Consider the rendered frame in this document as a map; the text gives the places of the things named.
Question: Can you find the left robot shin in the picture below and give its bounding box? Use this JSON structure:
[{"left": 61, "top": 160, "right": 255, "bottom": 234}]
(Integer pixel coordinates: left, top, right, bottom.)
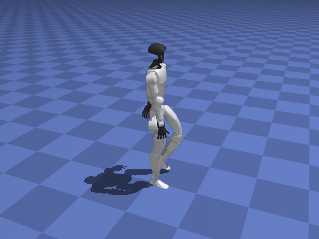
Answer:
[{"left": 162, "top": 138, "right": 183, "bottom": 162}]

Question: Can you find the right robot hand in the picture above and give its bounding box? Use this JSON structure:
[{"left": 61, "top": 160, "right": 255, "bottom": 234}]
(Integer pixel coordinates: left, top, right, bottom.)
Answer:
[{"left": 157, "top": 122, "right": 169, "bottom": 139}]

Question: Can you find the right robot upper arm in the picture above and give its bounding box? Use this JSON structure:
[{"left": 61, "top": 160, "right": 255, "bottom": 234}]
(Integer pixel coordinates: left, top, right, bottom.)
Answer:
[{"left": 146, "top": 72, "right": 164, "bottom": 104}]

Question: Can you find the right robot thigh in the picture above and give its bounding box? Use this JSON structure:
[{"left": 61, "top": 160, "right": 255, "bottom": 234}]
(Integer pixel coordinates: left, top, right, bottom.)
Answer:
[{"left": 148, "top": 116, "right": 165, "bottom": 159}]

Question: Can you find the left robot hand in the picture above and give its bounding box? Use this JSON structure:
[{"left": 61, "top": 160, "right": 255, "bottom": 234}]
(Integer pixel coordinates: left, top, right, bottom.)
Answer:
[{"left": 142, "top": 102, "right": 151, "bottom": 119}]

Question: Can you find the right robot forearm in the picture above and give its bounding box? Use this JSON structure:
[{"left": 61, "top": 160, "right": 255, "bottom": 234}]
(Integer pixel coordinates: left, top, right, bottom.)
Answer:
[{"left": 154, "top": 99, "right": 164, "bottom": 127}]

